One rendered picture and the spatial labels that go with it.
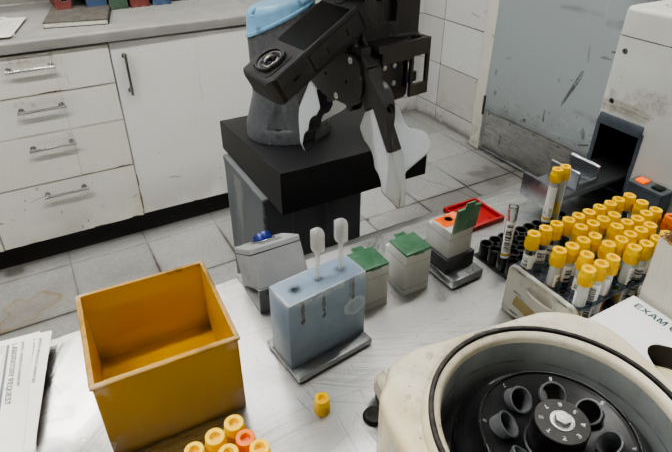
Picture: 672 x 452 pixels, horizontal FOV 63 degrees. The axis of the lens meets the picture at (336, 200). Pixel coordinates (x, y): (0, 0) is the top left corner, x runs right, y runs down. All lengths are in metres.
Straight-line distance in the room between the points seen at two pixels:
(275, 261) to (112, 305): 0.19
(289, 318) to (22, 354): 0.31
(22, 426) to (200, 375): 0.18
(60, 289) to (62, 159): 0.49
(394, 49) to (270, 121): 0.49
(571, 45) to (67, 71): 2.04
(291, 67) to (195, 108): 1.87
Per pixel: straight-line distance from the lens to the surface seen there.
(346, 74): 0.48
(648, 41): 0.97
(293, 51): 0.45
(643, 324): 0.67
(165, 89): 2.24
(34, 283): 2.40
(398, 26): 0.50
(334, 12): 0.47
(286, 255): 0.68
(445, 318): 0.70
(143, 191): 2.39
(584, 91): 2.66
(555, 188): 0.84
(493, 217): 0.90
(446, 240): 0.73
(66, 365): 0.71
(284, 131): 0.94
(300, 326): 0.59
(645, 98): 0.98
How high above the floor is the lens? 1.35
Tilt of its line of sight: 31 degrees down
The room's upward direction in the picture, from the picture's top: straight up
